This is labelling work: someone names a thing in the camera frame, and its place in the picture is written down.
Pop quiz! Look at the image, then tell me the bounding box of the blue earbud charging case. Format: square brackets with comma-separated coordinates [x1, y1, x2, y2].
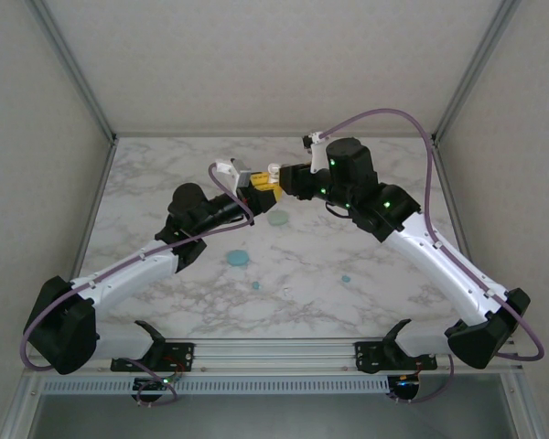
[225, 249, 252, 269]

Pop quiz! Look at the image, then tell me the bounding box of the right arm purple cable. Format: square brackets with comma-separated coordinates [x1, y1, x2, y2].
[320, 107, 545, 405]

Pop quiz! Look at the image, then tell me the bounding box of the grey metal lower panel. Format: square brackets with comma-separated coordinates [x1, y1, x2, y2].
[2, 368, 548, 439]

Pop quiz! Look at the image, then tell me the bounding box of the small circuit board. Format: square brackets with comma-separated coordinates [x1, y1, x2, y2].
[135, 377, 170, 393]
[387, 374, 422, 402]

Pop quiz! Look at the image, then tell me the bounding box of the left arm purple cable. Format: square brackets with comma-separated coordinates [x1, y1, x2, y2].
[18, 164, 257, 408]

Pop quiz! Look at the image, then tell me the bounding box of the aluminium table side rail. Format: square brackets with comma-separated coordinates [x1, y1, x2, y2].
[70, 139, 120, 280]
[432, 139, 482, 283]

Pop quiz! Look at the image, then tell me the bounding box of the white slotted cable duct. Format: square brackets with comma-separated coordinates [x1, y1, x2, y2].
[40, 376, 391, 395]

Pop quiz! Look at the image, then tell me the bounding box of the aluminium corner post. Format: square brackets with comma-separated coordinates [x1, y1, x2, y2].
[25, 0, 119, 143]
[432, 0, 525, 146]

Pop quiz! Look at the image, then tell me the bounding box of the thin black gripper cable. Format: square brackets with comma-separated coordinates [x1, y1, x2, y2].
[325, 202, 354, 220]

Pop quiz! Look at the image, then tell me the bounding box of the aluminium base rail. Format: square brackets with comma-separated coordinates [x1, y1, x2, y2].
[191, 338, 358, 372]

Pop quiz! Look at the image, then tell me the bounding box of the aluminium wall foot rail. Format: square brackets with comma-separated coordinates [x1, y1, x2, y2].
[113, 131, 436, 139]

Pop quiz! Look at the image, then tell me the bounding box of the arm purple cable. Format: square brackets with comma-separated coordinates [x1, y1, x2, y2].
[18, 164, 257, 408]
[320, 107, 545, 405]

